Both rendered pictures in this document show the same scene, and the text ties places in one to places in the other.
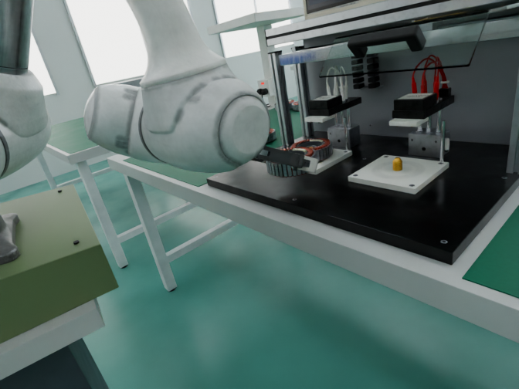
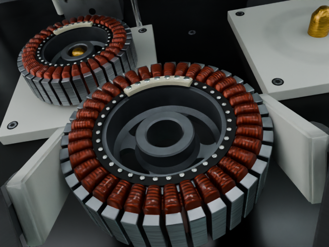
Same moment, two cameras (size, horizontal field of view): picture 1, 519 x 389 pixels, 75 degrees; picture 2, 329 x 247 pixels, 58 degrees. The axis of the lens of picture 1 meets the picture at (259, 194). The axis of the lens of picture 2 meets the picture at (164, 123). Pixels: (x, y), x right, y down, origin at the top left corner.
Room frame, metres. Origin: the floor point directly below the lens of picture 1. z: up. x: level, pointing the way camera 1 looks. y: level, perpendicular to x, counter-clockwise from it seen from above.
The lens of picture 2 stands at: (0.64, 0.00, 0.96)
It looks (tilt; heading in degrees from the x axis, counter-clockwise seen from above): 47 degrees down; 310
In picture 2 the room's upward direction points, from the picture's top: 11 degrees counter-clockwise
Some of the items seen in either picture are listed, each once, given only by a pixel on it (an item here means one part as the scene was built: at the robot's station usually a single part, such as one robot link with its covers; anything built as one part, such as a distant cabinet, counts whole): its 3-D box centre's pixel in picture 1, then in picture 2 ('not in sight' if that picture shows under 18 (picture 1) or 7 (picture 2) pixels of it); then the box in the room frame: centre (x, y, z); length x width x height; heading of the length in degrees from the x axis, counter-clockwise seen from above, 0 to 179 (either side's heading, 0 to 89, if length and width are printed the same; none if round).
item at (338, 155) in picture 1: (312, 158); (87, 76); (0.86, -0.16, 0.78); 0.15 x 0.15 x 0.01; 37
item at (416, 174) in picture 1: (397, 171); (316, 37); (0.67, -0.30, 0.78); 0.15 x 0.15 x 0.01; 37
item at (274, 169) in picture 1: (291, 161); (166, 140); (0.71, -0.08, 0.83); 0.11 x 0.11 x 0.04
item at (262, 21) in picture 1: (264, 66); not in sight; (1.84, -0.15, 0.98); 0.37 x 0.35 x 0.46; 37
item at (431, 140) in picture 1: (429, 142); not in sight; (0.75, -0.42, 0.80); 0.07 x 0.05 x 0.06; 37
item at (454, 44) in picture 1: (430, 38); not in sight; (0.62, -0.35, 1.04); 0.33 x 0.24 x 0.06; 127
